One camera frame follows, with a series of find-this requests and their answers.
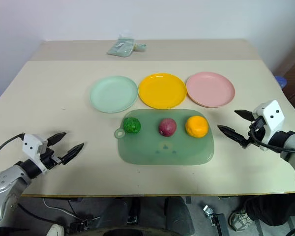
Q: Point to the light green plate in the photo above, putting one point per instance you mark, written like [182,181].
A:
[114,94]

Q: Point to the black metal caster bracket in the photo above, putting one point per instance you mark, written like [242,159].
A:
[214,217]

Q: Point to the white shoe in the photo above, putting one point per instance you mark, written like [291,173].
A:
[56,229]

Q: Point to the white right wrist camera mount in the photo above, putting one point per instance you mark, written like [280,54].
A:
[273,115]

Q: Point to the grey sneaker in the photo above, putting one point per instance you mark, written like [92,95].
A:
[241,220]

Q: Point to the green toy vegetable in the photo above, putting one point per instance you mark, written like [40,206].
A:
[132,125]

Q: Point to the brown wooden cabinet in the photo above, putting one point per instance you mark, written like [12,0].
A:
[293,73]

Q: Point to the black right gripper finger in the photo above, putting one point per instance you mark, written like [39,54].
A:
[231,133]
[245,113]

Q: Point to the dark rounded shape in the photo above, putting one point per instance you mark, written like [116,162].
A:
[179,214]

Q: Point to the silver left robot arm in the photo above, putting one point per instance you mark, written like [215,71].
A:
[5,183]

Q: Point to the pink plate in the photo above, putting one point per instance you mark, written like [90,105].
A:
[210,89]

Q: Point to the translucent green cutting board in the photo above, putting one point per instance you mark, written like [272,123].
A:
[167,150]

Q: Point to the yellow plate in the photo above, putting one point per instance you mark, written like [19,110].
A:
[162,90]

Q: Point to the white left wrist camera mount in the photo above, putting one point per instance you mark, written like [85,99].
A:
[30,145]

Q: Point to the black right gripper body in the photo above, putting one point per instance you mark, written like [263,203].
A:
[256,137]

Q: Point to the orange fruit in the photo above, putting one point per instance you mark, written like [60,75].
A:
[197,126]

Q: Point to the black floor connector box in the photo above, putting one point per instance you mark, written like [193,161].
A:
[82,223]

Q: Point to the clear green plastic bag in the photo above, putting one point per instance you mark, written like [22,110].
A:
[120,47]

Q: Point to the black trouser leg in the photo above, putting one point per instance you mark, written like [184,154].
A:
[268,209]

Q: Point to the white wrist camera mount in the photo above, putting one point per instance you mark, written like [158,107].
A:
[30,145]
[273,115]

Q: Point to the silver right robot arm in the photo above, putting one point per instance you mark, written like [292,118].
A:
[291,145]

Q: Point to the blue round stool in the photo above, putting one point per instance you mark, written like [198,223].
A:
[281,81]

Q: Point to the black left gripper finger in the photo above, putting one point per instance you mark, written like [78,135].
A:
[72,153]
[56,139]

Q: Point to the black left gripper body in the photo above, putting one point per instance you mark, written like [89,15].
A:
[50,158]

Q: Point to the purple red fruit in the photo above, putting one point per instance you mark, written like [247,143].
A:
[167,126]

